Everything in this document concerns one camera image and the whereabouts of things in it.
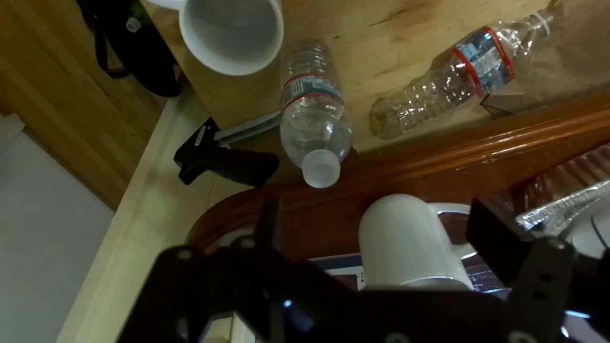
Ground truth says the black table clamp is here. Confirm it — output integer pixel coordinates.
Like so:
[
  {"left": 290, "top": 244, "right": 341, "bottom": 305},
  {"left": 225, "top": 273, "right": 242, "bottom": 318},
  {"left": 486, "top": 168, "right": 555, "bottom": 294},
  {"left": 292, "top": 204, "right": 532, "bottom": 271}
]
[{"left": 171, "top": 111, "right": 284, "bottom": 191}]

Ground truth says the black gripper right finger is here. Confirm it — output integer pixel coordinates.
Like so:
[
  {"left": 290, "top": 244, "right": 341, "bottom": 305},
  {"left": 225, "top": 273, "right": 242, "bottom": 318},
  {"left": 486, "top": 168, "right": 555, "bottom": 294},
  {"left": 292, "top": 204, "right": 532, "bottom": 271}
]
[{"left": 467, "top": 196, "right": 541, "bottom": 288}]

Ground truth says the dark wood bar counter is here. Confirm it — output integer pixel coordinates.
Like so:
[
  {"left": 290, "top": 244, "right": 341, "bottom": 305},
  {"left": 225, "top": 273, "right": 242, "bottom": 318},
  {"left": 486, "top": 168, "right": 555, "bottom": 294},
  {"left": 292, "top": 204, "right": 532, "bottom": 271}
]
[{"left": 187, "top": 88, "right": 610, "bottom": 301}]

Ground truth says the crushed clear plastic bottle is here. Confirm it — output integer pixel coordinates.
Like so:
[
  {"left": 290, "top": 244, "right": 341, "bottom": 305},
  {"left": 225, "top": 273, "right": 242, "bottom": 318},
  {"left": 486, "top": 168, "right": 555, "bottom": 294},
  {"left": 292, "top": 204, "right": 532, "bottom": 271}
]
[{"left": 368, "top": 10, "right": 564, "bottom": 141}]

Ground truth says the white mug empty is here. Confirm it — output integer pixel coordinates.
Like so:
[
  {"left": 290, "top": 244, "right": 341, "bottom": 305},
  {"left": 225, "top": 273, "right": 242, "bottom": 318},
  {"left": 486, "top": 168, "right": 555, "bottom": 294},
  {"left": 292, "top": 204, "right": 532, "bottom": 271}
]
[{"left": 147, "top": 0, "right": 286, "bottom": 78}]

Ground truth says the white mug beside foil tray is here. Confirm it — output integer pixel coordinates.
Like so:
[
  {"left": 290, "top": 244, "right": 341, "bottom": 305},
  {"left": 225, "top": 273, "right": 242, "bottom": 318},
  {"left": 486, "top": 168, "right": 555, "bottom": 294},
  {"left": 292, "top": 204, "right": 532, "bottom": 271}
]
[{"left": 356, "top": 193, "right": 476, "bottom": 294}]

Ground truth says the clear water bottle white cap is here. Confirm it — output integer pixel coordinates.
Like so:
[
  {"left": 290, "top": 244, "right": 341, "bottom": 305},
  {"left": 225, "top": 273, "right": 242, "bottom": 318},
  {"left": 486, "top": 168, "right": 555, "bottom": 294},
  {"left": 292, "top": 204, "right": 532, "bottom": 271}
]
[{"left": 276, "top": 38, "right": 354, "bottom": 191}]

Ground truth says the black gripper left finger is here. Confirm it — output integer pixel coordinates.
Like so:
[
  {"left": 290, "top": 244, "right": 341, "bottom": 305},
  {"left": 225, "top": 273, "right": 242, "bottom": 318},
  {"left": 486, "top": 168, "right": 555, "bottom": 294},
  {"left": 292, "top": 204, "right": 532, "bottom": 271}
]
[{"left": 253, "top": 196, "right": 286, "bottom": 254}]

